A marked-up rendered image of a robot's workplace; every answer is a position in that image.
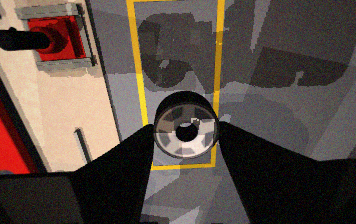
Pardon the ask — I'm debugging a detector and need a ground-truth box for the yellow tape outline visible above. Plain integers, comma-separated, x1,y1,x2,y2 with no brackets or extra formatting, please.
126,0,225,170

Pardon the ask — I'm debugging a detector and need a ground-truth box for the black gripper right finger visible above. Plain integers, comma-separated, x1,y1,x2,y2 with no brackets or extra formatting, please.
218,121,356,224

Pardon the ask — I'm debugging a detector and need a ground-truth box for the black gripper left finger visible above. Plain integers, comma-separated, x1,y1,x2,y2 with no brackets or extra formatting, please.
0,124,154,224

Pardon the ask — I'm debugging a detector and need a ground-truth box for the black rubber tyre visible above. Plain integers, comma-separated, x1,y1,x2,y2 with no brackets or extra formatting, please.
153,91,220,159

